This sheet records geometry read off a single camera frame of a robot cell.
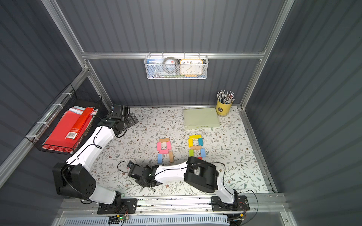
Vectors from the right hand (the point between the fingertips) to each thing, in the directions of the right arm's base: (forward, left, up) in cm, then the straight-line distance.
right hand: (139, 177), depth 81 cm
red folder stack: (+15, +32, +27) cm, 45 cm away
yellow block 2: (+25, -30, -2) cm, 39 cm away
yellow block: (+30, -34, -2) cm, 45 cm away
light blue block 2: (+13, -10, -2) cm, 16 cm away
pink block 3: (+18, -12, -2) cm, 22 cm away
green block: (+17, -30, -2) cm, 35 cm away
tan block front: (+14, -17, -2) cm, 22 cm away
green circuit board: (-20, +9, -4) cm, 22 cm away
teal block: (+26, -37, -2) cm, 45 cm away
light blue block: (+16, -39, -2) cm, 42 cm away
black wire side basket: (+34, +38, +32) cm, 60 cm away
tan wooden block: (+21, -34, -2) cm, 40 cm away
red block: (+14, -37, -3) cm, 39 cm away
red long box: (+23, +27, +29) cm, 46 cm away
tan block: (+26, -11, -2) cm, 29 cm away
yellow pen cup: (+48, -54, +15) cm, 74 cm away
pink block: (+22, -8, -2) cm, 23 cm away
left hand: (+27, +7, +19) cm, 34 cm away
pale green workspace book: (+45, -39, +1) cm, 59 cm away
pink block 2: (+23, -15, -2) cm, 27 cm away
